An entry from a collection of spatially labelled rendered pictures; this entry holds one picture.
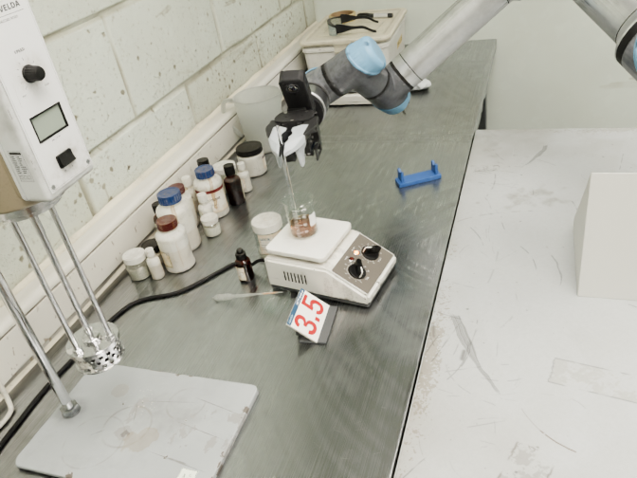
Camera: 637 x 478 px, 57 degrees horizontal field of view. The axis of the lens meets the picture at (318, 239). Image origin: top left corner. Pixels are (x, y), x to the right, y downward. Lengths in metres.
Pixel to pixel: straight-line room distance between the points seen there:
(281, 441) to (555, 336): 0.43
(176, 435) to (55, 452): 0.17
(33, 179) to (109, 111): 0.69
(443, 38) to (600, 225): 0.52
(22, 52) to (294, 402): 0.56
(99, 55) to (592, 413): 1.07
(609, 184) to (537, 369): 0.28
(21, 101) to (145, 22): 0.86
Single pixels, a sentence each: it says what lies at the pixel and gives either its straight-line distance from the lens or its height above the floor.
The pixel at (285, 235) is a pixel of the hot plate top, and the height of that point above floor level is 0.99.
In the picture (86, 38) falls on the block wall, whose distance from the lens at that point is 1.29.
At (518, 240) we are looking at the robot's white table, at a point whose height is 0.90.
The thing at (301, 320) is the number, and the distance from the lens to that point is 0.97.
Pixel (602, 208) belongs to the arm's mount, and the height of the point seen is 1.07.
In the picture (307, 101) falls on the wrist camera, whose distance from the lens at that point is 1.08.
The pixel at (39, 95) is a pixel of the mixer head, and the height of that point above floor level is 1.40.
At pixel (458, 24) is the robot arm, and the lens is 1.27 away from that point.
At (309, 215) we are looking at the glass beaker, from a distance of 1.02.
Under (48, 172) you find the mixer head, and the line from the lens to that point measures 0.64.
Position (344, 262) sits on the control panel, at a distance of 1.02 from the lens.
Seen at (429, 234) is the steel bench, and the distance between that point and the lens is 1.17.
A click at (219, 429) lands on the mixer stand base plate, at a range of 0.87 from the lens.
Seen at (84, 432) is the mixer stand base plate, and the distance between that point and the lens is 0.95.
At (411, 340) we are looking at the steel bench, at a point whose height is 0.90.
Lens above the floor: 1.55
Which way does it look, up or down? 33 degrees down
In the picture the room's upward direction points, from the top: 10 degrees counter-clockwise
